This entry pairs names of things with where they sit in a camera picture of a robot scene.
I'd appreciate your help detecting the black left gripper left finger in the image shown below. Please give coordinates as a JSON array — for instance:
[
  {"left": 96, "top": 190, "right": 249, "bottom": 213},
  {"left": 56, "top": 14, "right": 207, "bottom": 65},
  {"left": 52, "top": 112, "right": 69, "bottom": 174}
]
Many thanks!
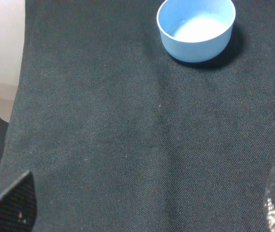
[{"left": 0, "top": 171, "right": 36, "bottom": 232}]

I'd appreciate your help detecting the black tablecloth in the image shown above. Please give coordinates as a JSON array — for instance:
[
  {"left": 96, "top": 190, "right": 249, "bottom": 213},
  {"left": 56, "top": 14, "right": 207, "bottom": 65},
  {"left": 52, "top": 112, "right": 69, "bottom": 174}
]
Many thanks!
[{"left": 0, "top": 0, "right": 275, "bottom": 232}]

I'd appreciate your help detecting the blue bowl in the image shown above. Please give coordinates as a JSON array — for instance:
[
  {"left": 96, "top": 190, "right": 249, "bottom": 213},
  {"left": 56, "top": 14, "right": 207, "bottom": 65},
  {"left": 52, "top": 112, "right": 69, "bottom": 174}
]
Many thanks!
[{"left": 156, "top": 0, "right": 236, "bottom": 63}]

